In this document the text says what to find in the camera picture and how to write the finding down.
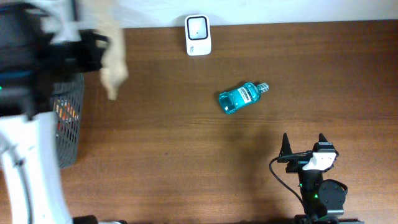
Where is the teal mouthwash bottle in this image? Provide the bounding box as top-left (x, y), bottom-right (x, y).
top-left (218, 82), bottom-right (269, 114)

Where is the beige brown cookie pouch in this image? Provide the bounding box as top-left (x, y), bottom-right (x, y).
top-left (82, 0), bottom-right (129, 100)

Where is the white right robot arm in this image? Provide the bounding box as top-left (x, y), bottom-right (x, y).
top-left (270, 133), bottom-right (361, 224)

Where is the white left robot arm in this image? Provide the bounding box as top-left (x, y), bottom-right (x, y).
top-left (1, 1), bottom-right (128, 223)

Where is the white barcode scanner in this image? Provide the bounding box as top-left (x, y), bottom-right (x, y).
top-left (184, 14), bottom-right (211, 57)

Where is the grey plastic mesh basket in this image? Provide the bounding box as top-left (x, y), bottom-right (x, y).
top-left (50, 73), bottom-right (85, 169)

